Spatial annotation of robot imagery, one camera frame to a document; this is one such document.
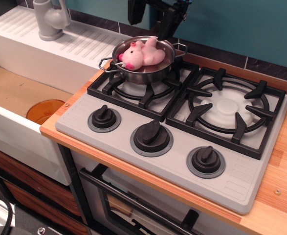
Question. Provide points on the pink stuffed pig toy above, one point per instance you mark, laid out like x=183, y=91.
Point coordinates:
x=141, y=54

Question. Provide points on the white left burner cap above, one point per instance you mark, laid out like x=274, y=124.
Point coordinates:
x=140, y=90

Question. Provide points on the black oven door handle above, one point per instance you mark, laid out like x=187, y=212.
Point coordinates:
x=123, y=193

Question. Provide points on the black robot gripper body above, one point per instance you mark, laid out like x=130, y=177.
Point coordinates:
x=167, y=3

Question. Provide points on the grey toy faucet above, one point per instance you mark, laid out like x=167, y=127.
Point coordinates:
x=51, y=21

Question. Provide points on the black right stove knob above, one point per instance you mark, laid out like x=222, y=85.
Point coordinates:
x=206, y=162

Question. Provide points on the black middle stove knob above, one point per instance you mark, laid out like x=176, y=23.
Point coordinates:
x=151, y=139

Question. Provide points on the white burner cap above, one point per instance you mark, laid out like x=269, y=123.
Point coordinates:
x=225, y=104
x=140, y=90

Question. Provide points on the stainless steel pan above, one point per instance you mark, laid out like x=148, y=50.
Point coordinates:
x=146, y=75

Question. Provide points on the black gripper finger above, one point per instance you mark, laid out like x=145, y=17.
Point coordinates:
x=136, y=9
x=171, y=20

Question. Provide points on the white toy sink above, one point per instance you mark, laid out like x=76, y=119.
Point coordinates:
x=33, y=70

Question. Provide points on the black right burner grate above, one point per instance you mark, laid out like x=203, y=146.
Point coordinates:
x=236, y=113

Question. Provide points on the black stove knob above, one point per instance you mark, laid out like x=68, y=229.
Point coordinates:
x=151, y=139
x=206, y=162
x=104, y=120

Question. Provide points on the wooden drawer cabinet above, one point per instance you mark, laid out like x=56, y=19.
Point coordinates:
x=46, y=197

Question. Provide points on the white right burner cap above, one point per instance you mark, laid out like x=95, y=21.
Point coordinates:
x=225, y=104

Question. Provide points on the toy oven door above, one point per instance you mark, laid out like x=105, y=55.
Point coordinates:
x=176, y=210

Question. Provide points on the black left stove knob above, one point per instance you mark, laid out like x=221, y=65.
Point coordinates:
x=104, y=120

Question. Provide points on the grey toy stove top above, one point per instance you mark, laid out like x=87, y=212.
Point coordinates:
x=235, y=189

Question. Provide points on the black burner grate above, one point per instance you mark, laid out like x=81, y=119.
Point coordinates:
x=155, y=106
x=236, y=113

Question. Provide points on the black left burner grate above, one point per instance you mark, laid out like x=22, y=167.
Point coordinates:
x=155, y=106

